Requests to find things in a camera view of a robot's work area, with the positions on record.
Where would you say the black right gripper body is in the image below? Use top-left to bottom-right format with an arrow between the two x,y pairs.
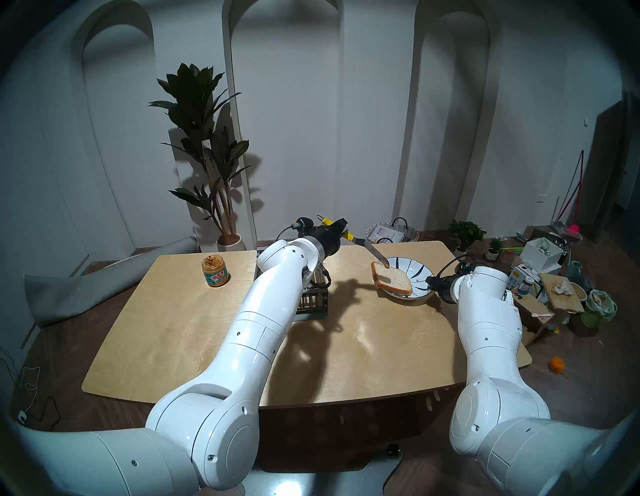
434,273 -> 459,304

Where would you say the open peanut butter jar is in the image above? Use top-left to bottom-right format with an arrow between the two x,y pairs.
201,254 -> 230,288

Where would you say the wicker basket with handle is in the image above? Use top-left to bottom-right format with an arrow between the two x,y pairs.
365,217 -> 421,245

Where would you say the dark wooden door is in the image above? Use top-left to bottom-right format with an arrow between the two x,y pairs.
580,92 -> 640,241

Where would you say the small bushy potted plant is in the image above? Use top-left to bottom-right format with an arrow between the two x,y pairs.
449,219 -> 487,261

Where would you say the brown wooden box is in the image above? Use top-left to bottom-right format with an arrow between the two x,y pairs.
510,288 -> 555,346

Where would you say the grey slatted dish rack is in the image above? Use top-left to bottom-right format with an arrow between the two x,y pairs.
254,240 -> 332,322

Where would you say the thin floor cable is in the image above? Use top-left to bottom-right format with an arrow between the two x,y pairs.
0,345 -> 61,436

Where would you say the wooden cutting board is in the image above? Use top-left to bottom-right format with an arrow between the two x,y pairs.
539,272 -> 585,314

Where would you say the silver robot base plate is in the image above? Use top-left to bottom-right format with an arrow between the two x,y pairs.
240,442 -> 403,496

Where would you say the white bread slice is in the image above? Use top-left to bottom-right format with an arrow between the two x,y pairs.
371,261 -> 414,297

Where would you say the white square box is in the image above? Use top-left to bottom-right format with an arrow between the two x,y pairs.
520,237 -> 565,275

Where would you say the tall potted leafy plant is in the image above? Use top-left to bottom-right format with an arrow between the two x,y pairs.
149,63 -> 251,252

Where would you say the red handled broom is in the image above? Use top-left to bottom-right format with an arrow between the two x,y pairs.
552,150 -> 585,240

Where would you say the yellow handled butter knife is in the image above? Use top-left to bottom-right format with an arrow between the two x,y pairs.
320,215 -> 391,268

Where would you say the blue striped white bowl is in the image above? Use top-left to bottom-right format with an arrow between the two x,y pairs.
377,256 -> 436,301

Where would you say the white printed carton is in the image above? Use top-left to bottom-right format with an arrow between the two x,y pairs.
507,264 -> 546,301

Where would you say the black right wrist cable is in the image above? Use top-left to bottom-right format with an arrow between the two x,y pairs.
437,255 -> 476,279

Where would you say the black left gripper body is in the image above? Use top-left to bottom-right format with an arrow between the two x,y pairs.
294,216 -> 349,260

